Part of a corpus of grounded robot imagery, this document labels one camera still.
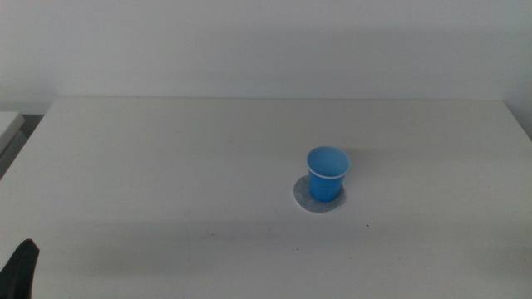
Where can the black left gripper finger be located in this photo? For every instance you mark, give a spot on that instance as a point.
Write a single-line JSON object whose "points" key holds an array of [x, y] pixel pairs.
{"points": [[21, 270]]}

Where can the blue plastic cup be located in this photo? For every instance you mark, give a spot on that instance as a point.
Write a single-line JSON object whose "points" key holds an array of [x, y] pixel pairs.
{"points": [[326, 189]]}

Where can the round grey cup mat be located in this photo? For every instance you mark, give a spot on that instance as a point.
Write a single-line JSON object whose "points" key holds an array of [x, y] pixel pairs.
{"points": [[301, 195]]}

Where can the white side table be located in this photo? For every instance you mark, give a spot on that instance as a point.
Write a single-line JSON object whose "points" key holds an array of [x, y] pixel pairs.
{"points": [[7, 122]]}

